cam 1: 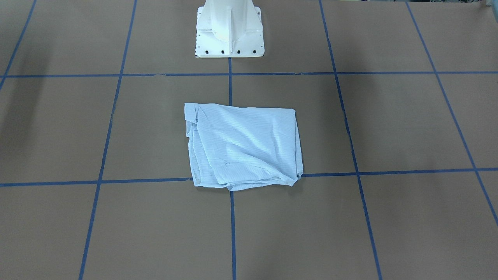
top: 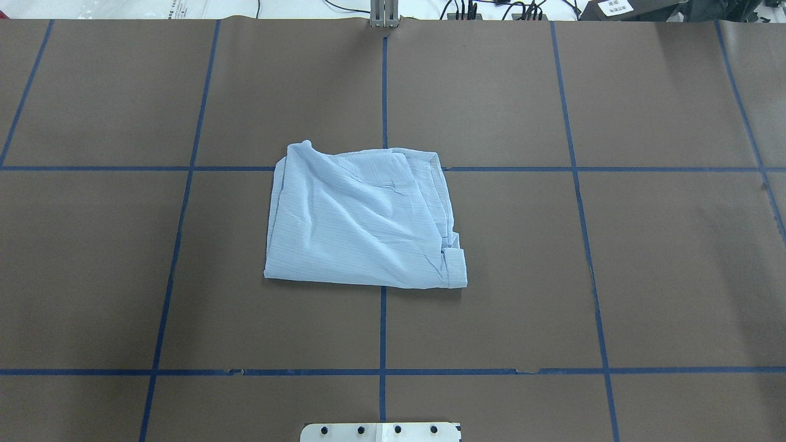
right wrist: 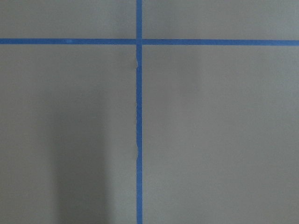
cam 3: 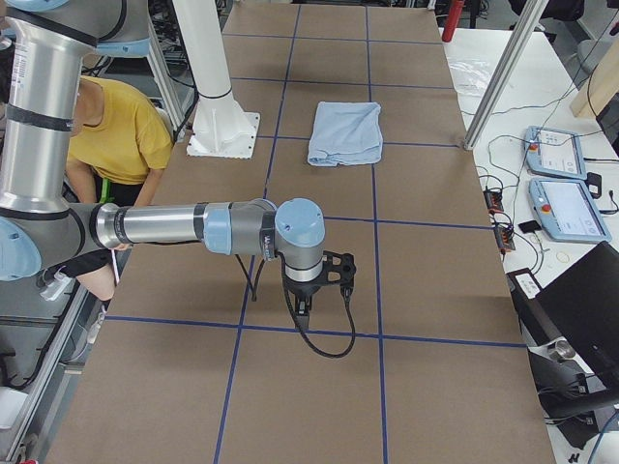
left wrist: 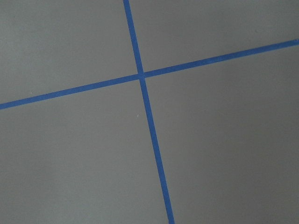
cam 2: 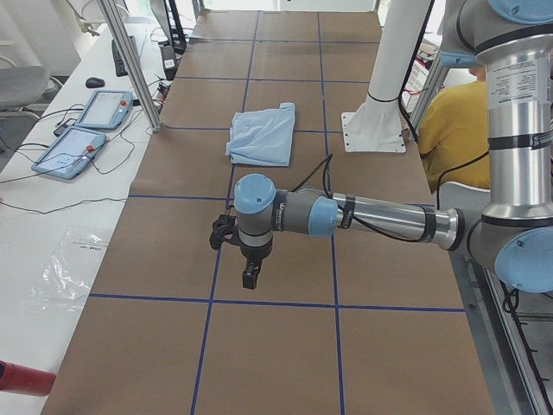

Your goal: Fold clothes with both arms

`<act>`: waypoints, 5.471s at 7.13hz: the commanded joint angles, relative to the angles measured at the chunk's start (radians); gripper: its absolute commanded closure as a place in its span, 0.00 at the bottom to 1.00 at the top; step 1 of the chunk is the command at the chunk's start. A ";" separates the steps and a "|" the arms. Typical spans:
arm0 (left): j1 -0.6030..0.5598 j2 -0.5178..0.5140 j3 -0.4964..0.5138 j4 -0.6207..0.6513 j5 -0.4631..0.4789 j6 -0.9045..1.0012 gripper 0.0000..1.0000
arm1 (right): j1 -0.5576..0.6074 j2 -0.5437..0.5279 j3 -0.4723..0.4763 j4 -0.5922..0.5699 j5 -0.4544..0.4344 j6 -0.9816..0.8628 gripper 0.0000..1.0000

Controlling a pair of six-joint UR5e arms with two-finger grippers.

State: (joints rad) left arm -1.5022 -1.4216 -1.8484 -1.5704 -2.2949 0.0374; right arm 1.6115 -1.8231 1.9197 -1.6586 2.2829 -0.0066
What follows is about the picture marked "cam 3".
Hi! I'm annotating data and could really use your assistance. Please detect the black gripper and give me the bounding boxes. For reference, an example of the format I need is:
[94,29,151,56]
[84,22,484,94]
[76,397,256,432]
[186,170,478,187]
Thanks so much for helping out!
[283,275,321,332]

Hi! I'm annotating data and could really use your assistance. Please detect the light blue button shirt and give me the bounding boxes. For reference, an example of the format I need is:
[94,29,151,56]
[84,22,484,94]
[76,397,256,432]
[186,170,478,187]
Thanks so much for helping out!
[308,101,383,167]

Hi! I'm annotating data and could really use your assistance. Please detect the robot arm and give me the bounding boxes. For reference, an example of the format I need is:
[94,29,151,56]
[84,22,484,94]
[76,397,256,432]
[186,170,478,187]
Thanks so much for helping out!
[1,1,327,329]

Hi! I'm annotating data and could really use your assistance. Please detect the orange electronics board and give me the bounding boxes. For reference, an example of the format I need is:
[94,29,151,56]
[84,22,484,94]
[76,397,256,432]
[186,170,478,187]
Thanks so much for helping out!
[493,222,516,254]
[483,189,505,214]

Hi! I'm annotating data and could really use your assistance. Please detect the white power strip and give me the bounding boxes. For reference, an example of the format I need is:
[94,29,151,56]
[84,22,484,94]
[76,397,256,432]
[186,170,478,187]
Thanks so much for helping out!
[40,271,73,302]

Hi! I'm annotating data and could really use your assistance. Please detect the person in yellow shirt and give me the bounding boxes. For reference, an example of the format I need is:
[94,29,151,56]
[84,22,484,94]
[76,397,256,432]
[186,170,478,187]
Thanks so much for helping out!
[0,57,174,304]

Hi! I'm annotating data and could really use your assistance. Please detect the black monitor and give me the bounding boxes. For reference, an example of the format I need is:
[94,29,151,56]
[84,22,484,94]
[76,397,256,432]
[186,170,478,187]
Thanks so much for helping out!
[507,242,618,386]

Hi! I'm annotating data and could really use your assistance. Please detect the near teach pendant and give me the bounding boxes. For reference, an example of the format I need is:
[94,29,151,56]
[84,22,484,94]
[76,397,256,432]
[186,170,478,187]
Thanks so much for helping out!
[528,178,612,244]

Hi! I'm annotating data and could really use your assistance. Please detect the teach pendant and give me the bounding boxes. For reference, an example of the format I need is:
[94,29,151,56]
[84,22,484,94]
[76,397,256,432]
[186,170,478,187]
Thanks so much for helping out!
[524,126,587,181]
[528,178,612,244]

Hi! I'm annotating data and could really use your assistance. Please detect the clear plastic bag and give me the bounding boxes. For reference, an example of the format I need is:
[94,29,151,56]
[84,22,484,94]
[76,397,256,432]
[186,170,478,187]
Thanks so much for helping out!
[447,57,494,98]

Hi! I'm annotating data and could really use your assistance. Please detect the far teach pendant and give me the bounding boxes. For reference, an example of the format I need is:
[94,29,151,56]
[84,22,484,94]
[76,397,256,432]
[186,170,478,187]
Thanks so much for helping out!
[524,126,587,181]

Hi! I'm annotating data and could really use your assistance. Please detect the red cylinder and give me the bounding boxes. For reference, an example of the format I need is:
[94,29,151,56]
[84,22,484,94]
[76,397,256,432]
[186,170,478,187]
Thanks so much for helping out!
[441,0,465,43]

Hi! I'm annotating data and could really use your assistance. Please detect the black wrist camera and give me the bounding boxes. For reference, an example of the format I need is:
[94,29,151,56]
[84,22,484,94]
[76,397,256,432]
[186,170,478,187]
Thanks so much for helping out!
[319,250,357,300]

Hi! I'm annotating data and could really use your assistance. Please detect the aluminium frame post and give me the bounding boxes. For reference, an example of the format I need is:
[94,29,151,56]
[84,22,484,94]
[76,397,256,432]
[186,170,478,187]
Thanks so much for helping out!
[462,0,548,151]

